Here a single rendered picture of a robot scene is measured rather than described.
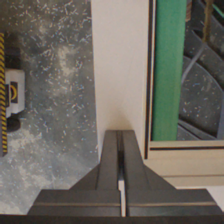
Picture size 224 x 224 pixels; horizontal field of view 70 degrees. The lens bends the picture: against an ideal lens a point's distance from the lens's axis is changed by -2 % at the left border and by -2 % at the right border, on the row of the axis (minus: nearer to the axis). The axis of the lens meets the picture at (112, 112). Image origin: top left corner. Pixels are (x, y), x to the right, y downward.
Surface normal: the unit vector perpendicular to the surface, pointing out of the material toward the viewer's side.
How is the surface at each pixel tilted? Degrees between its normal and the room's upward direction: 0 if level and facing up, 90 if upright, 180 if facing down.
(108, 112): 0
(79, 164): 0
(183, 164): 90
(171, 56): 0
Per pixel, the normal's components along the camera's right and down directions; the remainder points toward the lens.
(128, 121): -0.03, 0.27
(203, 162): -0.02, -0.96
